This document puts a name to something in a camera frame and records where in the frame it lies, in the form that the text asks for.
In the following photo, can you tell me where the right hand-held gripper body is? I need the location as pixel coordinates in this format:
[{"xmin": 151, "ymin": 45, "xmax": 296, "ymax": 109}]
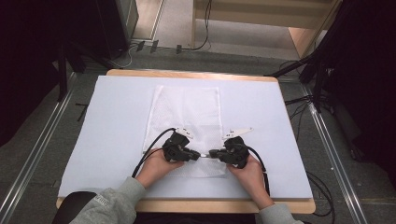
[{"xmin": 219, "ymin": 126, "xmax": 254, "ymax": 170}]

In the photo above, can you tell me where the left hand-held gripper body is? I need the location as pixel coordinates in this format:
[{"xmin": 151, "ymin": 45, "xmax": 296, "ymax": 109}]
[{"xmin": 162, "ymin": 126, "xmax": 194, "ymax": 163}]

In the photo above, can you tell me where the white mesh bag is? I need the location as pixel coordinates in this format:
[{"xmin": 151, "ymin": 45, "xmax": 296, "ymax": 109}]
[{"xmin": 142, "ymin": 84, "xmax": 229, "ymax": 179}]

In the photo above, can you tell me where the person's left hand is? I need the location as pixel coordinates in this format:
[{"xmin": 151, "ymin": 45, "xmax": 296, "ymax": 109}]
[{"xmin": 135, "ymin": 147, "xmax": 185, "ymax": 189}]

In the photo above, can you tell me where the person's right hand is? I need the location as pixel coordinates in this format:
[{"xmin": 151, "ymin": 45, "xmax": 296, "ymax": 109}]
[{"xmin": 226, "ymin": 153, "xmax": 276, "ymax": 211}]

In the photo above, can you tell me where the wooden table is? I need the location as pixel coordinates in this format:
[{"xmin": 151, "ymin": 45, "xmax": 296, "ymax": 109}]
[{"xmin": 55, "ymin": 68, "xmax": 317, "ymax": 215}]

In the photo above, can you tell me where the white table mat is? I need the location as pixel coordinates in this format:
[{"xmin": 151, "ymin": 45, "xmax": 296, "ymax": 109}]
[{"xmin": 57, "ymin": 75, "xmax": 314, "ymax": 201}]

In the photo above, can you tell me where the black tripod stand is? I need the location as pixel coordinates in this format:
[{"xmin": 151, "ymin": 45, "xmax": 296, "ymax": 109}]
[{"xmin": 263, "ymin": 54, "xmax": 331, "ymax": 114}]

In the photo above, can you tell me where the black rounded chair part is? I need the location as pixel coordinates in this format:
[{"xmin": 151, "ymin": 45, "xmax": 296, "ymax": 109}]
[{"xmin": 51, "ymin": 190, "xmax": 98, "ymax": 224}]

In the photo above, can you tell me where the black metal stand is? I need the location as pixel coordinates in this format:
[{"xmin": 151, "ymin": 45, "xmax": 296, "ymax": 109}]
[{"xmin": 56, "ymin": 43, "xmax": 88, "ymax": 103}]

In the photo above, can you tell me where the black cabinet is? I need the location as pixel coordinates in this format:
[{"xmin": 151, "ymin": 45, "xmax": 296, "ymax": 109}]
[{"xmin": 94, "ymin": 0, "xmax": 140, "ymax": 61}]

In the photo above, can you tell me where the light wooden shelf unit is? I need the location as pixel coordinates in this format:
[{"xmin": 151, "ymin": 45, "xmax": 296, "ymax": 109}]
[{"xmin": 190, "ymin": 0, "xmax": 344, "ymax": 60}]

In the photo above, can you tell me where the black curtain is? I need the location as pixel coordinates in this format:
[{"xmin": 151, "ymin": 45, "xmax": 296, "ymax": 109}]
[
  {"xmin": 311, "ymin": 0, "xmax": 396, "ymax": 188},
  {"xmin": 0, "ymin": 0, "xmax": 104, "ymax": 147}
]

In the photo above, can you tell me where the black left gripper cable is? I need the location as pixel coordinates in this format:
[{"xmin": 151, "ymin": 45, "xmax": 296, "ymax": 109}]
[{"xmin": 131, "ymin": 127, "xmax": 177, "ymax": 179}]

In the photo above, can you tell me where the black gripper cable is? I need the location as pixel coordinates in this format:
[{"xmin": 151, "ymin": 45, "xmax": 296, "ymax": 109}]
[
  {"xmin": 246, "ymin": 145, "xmax": 272, "ymax": 197},
  {"xmin": 131, "ymin": 127, "xmax": 177, "ymax": 179}
]

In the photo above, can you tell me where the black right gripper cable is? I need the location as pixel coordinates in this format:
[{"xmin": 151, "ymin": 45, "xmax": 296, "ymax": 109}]
[{"xmin": 246, "ymin": 145, "xmax": 272, "ymax": 197}]

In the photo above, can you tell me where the black floor cable bundle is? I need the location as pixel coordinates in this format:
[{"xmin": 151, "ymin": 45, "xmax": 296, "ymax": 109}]
[{"xmin": 283, "ymin": 93, "xmax": 316, "ymax": 143}]

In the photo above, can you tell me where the metal floor rail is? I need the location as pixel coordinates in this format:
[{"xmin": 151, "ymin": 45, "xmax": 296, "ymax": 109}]
[
  {"xmin": 0, "ymin": 72, "xmax": 78, "ymax": 224},
  {"xmin": 299, "ymin": 83, "xmax": 371, "ymax": 224}
]

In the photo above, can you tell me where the white floor cable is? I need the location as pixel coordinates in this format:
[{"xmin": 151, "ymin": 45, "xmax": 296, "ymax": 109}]
[{"xmin": 114, "ymin": 42, "xmax": 139, "ymax": 70}]

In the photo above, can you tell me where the black looped floor cable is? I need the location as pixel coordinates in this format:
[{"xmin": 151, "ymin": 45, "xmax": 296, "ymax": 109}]
[{"xmin": 306, "ymin": 171, "xmax": 336, "ymax": 217}]

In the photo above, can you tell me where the black hanging cable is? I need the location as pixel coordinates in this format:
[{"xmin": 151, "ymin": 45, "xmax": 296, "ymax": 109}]
[{"xmin": 186, "ymin": 0, "xmax": 213, "ymax": 52}]

